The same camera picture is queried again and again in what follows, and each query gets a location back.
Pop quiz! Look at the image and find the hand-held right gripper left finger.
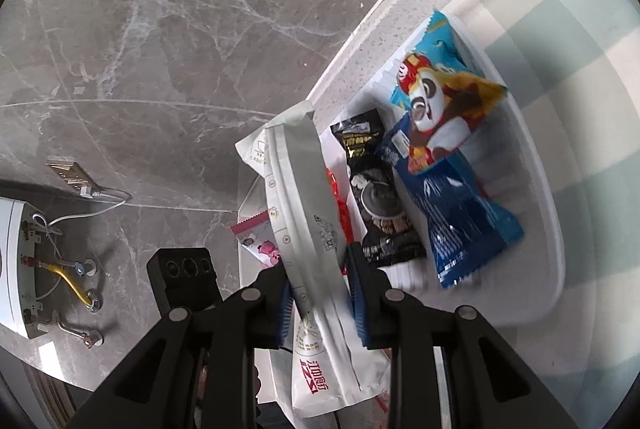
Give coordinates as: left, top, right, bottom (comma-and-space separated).
92, 266, 293, 429

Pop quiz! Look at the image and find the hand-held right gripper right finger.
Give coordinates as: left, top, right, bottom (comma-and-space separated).
346, 241, 568, 429

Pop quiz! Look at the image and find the pink snack packet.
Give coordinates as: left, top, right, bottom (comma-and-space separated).
231, 214, 283, 269

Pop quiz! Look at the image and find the white zip pouch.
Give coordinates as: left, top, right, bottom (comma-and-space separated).
235, 100, 393, 419

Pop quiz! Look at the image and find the red snack packet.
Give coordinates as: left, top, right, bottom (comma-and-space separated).
325, 166, 353, 242

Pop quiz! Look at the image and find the black cookie packet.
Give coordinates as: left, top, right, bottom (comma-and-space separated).
330, 108, 427, 269

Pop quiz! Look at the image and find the long blue cookie packet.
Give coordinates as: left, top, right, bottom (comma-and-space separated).
375, 116, 525, 291

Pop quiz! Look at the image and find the white plastic tray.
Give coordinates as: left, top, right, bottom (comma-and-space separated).
237, 9, 567, 425

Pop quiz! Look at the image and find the panda print snack packet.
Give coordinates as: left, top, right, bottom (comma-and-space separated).
390, 9, 508, 174

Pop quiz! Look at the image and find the white water heater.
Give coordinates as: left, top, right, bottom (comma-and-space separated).
0, 196, 51, 340

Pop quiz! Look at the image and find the white power cable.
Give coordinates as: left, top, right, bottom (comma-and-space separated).
47, 186, 133, 227

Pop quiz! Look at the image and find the yellow hose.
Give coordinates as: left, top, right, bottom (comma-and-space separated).
32, 259, 101, 310

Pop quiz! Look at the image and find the metal flexible hose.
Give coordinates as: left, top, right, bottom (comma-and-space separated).
35, 314, 103, 346

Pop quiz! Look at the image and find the wall socket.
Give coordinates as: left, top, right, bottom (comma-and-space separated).
46, 157, 101, 198

